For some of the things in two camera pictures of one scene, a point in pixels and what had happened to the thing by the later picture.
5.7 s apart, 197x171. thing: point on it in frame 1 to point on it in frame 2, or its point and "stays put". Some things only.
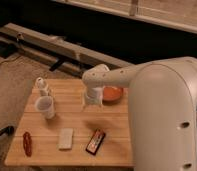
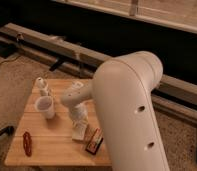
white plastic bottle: x=42 y=86 stays put
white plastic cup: x=46 y=105 stays put
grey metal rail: x=54 y=51 stays put
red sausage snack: x=27 y=143 stays put
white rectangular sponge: x=66 y=136 to x=79 y=132
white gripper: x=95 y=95 to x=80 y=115
